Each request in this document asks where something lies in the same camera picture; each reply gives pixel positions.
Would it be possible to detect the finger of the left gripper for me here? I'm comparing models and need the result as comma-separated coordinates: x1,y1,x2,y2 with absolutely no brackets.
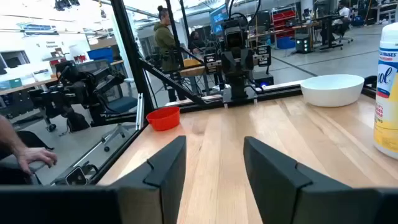
239,48,254,76
221,49,237,77

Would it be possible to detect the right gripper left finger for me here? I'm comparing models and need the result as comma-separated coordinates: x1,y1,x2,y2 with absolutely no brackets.
0,135,187,224

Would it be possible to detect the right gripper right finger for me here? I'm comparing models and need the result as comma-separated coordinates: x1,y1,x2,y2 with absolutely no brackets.
244,136,398,224

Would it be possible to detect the person's forearm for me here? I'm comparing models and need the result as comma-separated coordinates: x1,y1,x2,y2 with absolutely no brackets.
0,114,25,160

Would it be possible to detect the shelf with red bins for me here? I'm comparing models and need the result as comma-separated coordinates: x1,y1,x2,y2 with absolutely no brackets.
271,9,298,49

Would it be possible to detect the computer tower with lights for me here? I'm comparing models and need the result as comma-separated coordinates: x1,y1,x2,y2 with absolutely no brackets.
294,33,312,54

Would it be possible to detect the blue monitor screen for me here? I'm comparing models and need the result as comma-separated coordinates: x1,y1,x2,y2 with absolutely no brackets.
210,3,229,35

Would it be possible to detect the standing person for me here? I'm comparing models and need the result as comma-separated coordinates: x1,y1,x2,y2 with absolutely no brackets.
153,5,187,103

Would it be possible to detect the red plastic bowl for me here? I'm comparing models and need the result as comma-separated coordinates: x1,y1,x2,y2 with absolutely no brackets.
146,106,181,132

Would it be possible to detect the black-legged work desk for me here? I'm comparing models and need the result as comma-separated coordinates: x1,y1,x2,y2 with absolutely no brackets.
292,14,343,51

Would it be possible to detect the white bowl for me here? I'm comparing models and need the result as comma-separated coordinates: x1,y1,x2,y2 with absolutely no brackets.
300,73,365,108

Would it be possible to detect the distant seated person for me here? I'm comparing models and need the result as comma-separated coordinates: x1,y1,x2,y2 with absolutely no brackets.
331,1,353,37

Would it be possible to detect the office chair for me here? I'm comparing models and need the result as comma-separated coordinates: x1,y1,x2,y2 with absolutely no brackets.
99,77,139,153

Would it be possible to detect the blue storage bin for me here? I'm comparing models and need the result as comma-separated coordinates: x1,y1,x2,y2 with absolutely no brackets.
86,47,114,63

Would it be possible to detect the black mobile robot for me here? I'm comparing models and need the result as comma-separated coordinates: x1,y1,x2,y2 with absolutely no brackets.
27,60,127,133

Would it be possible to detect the person's hand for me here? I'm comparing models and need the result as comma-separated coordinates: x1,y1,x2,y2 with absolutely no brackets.
17,147,58,175

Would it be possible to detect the yellow disinfecting wipes canister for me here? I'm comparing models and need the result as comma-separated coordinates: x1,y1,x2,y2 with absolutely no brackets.
373,22,398,160

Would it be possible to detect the wooden desk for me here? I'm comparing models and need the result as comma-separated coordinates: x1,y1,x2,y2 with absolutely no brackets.
0,77,58,96

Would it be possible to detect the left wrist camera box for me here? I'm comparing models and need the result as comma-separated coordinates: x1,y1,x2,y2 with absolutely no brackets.
223,18,249,49

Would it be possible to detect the black diagonal frame brace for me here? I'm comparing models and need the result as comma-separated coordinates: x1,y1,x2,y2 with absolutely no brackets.
138,57,206,106

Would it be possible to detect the dark table-edge camera box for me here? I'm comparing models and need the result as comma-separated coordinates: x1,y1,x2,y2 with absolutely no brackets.
51,164,99,187

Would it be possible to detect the black frame post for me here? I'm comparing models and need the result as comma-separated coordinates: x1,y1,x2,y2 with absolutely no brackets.
110,0,155,116

